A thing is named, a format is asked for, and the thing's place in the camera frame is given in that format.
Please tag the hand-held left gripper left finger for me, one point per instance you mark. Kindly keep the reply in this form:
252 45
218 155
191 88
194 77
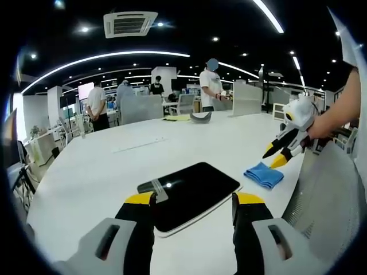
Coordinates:
134 229

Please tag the potted green plant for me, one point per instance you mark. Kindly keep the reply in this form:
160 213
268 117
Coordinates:
35 131

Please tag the white office chair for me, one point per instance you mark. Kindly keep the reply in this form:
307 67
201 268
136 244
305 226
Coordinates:
185 103
67 130

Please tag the grey desk divider panel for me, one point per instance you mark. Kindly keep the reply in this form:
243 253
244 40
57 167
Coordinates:
247 98
141 109

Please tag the person's right hand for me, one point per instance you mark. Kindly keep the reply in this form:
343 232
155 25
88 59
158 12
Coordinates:
316 130

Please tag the black tablet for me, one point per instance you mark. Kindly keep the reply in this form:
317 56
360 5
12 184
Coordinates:
189 194

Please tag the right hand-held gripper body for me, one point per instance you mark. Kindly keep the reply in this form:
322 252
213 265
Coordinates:
301 116

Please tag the ceiling air conditioner unit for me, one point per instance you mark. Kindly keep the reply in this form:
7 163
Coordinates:
129 24

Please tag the grey curved headrest piece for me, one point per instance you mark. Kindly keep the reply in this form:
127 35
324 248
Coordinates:
201 117

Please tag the person's white shirt sleeve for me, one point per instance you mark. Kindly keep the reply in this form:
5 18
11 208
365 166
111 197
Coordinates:
347 37

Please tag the blue cleaning cloth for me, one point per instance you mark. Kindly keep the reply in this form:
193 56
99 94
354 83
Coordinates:
264 175

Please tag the yellow cloth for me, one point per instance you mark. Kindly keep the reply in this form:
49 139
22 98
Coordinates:
176 118

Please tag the grey mesh chair back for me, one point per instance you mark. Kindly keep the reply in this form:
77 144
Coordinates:
324 197

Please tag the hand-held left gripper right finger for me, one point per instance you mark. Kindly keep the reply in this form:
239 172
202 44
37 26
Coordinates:
252 229

